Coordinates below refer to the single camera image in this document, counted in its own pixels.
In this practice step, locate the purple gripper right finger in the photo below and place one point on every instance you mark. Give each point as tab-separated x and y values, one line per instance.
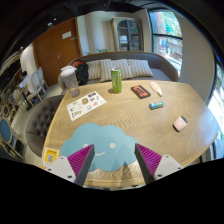
153	165

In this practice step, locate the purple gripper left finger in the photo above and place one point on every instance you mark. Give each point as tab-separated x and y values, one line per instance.
75	167

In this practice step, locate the blue cloud mouse pad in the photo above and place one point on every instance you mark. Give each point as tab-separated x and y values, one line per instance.
113	147

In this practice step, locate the yellow QR code sticker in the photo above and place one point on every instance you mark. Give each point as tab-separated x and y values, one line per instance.
50	155

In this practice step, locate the pink small cup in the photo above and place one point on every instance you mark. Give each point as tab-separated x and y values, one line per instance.
180	123

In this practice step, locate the teal small tube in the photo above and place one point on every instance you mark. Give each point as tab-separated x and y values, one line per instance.
156	105

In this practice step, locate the white sticker sheet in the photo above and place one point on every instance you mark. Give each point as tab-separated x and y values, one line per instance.
85	105

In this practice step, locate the grey tufted chair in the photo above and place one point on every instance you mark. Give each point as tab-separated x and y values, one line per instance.
39	123

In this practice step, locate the blue wooden chair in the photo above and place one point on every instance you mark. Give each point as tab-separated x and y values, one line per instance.
11	139

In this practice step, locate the black red box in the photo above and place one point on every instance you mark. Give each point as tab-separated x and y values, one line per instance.
140	91

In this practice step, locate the white chair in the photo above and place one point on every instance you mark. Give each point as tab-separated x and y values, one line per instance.
33	83

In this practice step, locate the black backpack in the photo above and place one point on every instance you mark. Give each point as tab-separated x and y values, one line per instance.
82	74

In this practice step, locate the striped cushion right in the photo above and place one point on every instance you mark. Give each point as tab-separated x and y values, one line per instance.
140	68

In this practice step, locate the striped cushion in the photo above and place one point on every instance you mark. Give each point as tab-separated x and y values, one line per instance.
108	65
140	68
94	70

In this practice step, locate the grey sofa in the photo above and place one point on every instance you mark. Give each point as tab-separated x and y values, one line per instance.
160	67

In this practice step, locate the green drink can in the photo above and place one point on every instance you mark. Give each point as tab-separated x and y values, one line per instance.
116	80

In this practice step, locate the striped cushion left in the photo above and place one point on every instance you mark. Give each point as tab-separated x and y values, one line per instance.
94	70

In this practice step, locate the striped cushion middle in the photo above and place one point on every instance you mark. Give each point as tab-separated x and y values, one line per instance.
108	65

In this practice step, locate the wooden orange door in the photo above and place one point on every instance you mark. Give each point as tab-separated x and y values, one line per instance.
56	48

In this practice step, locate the glass door cabinet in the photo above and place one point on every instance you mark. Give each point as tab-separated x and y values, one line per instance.
127	34

